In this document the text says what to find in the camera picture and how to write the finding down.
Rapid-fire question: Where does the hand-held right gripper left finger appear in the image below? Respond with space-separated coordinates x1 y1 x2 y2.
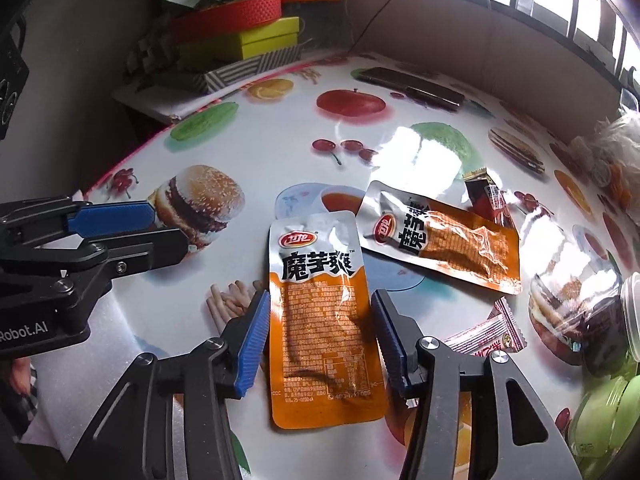
64 289 272 480

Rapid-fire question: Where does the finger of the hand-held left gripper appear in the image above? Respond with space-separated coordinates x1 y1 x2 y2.
0 196 157 246
0 227 190 282

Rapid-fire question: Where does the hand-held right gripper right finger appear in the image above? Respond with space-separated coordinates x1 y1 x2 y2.
369 288 587 480

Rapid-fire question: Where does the orange white snack pouch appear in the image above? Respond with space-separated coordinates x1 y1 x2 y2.
359 180 522 297
267 211 386 430

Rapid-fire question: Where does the white red patterned snack packet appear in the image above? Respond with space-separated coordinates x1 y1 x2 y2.
442 297 527 359

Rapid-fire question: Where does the small red snack packet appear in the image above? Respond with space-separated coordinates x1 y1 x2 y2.
462 167 514 227

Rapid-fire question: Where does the black white checkered cloth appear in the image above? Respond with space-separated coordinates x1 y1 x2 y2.
15 362 44 439

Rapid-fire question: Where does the food print tablecloth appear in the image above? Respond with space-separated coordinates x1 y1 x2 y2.
82 52 640 480

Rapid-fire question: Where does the black white striped box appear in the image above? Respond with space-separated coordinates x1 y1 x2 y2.
132 45 304 97

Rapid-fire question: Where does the lime green box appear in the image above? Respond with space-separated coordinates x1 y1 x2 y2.
177 16 302 69

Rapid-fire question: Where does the clear jar with dark contents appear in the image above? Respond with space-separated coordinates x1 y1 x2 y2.
575 272 640 377

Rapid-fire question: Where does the green round container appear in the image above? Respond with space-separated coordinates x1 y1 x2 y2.
569 375 640 472

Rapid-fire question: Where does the red textured box green rim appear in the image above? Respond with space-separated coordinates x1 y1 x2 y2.
160 0 284 44

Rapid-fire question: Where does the black phone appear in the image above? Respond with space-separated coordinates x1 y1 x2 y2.
355 66 467 112

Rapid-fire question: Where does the clear plastic bag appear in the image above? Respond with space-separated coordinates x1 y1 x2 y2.
575 110 640 211

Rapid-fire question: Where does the window with metal bars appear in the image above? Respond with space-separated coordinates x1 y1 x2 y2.
415 0 640 81

